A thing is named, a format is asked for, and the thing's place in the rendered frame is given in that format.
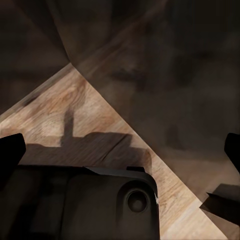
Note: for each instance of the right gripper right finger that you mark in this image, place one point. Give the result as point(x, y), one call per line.
point(232, 149)

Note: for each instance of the oven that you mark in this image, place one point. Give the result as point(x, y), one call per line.
point(225, 214)

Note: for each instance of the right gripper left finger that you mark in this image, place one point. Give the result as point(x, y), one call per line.
point(12, 149)

